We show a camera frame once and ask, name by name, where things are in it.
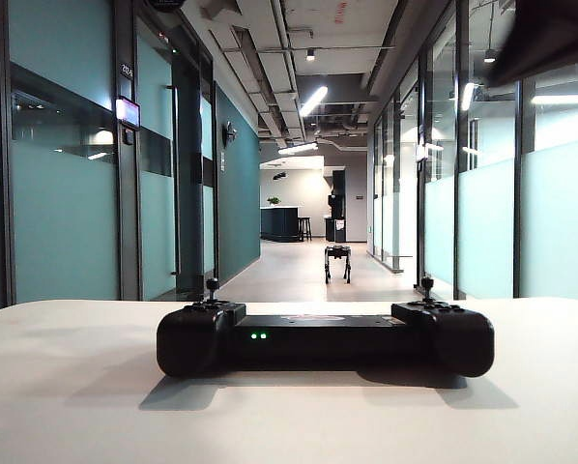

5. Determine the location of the black dual-joystick remote control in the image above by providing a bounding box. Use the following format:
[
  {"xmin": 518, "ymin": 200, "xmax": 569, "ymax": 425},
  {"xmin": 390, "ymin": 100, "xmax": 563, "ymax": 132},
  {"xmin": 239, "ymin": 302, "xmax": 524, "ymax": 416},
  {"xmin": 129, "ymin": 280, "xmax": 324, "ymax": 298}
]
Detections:
[{"xmin": 156, "ymin": 275, "xmax": 496, "ymax": 379}]

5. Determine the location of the black quadruped robot dog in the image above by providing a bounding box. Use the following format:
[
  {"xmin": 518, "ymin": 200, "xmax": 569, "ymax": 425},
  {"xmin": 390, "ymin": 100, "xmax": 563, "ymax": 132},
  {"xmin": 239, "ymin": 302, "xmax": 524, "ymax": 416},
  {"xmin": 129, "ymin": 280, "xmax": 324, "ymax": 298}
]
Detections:
[{"xmin": 324, "ymin": 245, "xmax": 353, "ymax": 285}]

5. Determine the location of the dark counter with white top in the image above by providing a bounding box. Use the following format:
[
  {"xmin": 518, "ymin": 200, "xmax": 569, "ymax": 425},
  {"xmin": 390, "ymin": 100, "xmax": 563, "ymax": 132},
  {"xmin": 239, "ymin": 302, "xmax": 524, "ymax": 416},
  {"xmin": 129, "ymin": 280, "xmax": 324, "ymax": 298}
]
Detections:
[{"xmin": 259, "ymin": 205, "xmax": 303, "ymax": 242}]

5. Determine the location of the black bin with white label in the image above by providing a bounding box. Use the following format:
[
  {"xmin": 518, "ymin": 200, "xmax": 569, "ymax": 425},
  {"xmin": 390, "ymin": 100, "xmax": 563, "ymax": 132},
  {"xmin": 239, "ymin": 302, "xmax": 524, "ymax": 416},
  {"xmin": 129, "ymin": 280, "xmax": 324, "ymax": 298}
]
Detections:
[{"xmin": 325, "ymin": 217, "xmax": 348, "ymax": 243}]

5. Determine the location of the tall black cabinet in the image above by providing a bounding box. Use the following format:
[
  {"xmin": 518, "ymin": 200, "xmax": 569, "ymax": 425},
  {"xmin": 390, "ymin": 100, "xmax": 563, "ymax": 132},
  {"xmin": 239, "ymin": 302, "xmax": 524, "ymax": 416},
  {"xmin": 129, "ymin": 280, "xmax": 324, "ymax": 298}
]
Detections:
[{"xmin": 328, "ymin": 168, "xmax": 348, "ymax": 218}]

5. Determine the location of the low linear ceiling light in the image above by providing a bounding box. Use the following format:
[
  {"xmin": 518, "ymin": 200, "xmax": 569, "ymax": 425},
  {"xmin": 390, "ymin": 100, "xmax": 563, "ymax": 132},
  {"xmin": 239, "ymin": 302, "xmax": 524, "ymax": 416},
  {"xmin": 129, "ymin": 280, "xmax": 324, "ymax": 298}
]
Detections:
[{"xmin": 277, "ymin": 141, "xmax": 319, "ymax": 157}]

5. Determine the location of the long linear ceiling light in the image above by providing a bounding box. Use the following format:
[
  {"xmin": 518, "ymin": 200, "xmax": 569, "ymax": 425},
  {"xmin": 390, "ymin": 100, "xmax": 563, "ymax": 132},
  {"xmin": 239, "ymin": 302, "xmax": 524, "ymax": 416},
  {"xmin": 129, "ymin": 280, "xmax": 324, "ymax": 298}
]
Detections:
[{"xmin": 298, "ymin": 85, "xmax": 329, "ymax": 117}]

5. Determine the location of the lit room display panel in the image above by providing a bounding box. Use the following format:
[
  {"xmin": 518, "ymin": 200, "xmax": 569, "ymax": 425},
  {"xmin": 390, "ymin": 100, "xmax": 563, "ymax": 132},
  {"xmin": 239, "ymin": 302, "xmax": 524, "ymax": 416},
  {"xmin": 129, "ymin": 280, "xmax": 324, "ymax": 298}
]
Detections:
[{"xmin": 114, "ymin": 96, "xmax": 141, "ymax": 130}]

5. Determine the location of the wide light strip behind glass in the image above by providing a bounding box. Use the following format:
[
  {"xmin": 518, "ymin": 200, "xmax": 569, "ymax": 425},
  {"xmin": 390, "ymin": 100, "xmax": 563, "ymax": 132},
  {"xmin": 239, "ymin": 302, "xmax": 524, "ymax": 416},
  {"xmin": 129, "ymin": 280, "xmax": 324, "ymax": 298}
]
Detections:
[{"xmin": 530, "ymin": 94, "xmax": 578, "ymax": 106}]

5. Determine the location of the long vertical door handle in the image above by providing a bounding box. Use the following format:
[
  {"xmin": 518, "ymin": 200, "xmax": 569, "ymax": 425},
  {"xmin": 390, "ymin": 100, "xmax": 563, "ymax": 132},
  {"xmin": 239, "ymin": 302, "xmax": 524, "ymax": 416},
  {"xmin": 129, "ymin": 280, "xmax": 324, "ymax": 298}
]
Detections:
[{"xmin": 165, "ymin": 84, "xmax": 182, "ymax": 276}]

